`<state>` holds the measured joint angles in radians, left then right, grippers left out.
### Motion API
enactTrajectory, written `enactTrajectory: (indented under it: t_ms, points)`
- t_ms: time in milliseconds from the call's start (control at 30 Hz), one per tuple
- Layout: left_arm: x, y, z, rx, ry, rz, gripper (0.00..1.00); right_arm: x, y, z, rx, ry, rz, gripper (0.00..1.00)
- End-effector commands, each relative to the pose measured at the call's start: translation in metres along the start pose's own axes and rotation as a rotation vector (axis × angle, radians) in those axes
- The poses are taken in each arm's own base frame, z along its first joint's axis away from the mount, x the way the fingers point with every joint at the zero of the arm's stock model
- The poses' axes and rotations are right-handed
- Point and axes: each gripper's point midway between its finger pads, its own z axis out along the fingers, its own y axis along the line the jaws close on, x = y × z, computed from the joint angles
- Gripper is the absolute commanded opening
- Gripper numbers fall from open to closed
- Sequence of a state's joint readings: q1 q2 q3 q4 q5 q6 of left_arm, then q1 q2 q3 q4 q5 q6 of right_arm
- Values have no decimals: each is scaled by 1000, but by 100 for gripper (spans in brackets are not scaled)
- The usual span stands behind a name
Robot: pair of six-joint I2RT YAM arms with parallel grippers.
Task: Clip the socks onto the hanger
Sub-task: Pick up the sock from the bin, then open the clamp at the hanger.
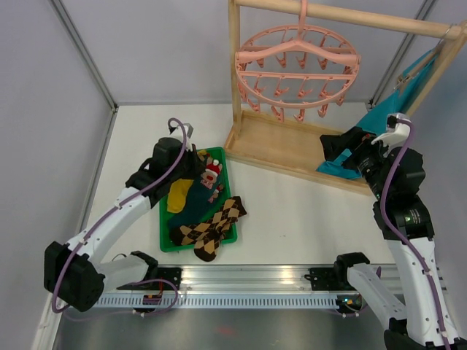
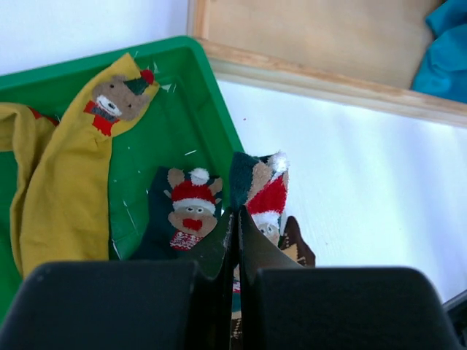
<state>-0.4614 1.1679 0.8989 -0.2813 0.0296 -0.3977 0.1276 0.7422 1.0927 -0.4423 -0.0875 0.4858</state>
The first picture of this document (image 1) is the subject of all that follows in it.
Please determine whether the white slotted cable duct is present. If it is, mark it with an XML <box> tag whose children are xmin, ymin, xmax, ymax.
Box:
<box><xmin>95</xmin><ymin>292</ymin><xmax>361</xmax><ymax>310</ymax></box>

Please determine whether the brown argyle sock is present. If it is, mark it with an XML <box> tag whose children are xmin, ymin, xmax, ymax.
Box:
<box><xmin>194</xmin><ymin>219</ymin><xmax>233</xmax><ymax>262</ymax></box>
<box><xmin>169</xmin><ymin>196</ymin><xmax>247</xmax><ymax>246</ymax></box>

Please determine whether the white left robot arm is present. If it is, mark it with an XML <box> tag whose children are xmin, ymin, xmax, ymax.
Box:
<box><xmin>44</xmin><ymin>131</ymin><xmax>202</xmax><ymax>313</ymax></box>

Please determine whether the yellow sock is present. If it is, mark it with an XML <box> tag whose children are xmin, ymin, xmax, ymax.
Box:
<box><xmin>167</xmin><ymin>179</ymin><xmax>193</xmax><ymax>214</ymax></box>

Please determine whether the teal cloth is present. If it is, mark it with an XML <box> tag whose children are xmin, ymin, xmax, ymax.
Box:
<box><xmin>317</xmin><ymin>56</ymin><xmax>435</xmax><ymax>180</ymax></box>

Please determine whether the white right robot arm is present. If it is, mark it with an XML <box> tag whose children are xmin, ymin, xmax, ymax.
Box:
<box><xmin>320</xmin><ymin>127</ymin><xmax>466</xmax><ymax>349</ymax></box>

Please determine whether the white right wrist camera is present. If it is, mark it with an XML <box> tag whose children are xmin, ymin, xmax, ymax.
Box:
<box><xmin>371</xmin><ymin>112</ymin><xmax>412</xmax><ymax>147</ymax></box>

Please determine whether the pink round clip hanger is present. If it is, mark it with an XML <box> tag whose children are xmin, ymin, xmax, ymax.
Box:
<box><xmin>234</xmin><ymin>1</ymin><xmax>360</xmax><ymax>122</ymax></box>

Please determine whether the green plastic tray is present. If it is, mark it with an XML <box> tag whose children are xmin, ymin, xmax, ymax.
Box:
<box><xmin>160</xmin><ymin>147</ymin><xmax>242</xmax><ymax>262</ymax></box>

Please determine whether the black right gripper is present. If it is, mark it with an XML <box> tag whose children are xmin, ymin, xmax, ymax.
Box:
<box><xmin>321</xmin><ymin>125</ymin><xmax>397</xmax><ymax>199</ymax></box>

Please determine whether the green reindeer sock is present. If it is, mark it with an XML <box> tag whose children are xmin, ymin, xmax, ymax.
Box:
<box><xmin>194</xmin><ymin>150</ymin><xmax>224</xmax><ymax>192</ymax></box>
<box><xmin>167</xmin><ymin>177</ymin><xmax>219</xmax><ymax>230</ymax></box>

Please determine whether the metal clip hanger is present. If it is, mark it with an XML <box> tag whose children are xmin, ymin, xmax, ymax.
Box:
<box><xmin>394</xmin><ymin>23</ymin><xmax>455</xmax><ymax>93</ymax></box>

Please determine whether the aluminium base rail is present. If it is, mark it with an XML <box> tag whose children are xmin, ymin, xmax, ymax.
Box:
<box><xmin>87</xmin><ymin>265</ymin><xmax>448</xmax><ymax>292</ymax></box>

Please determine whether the wooden hanger rack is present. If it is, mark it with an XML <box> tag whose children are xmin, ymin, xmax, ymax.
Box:
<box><xmin>225</xmin><ymin>1</ymin><xmax>466</xmax><ymax>193</ymax></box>

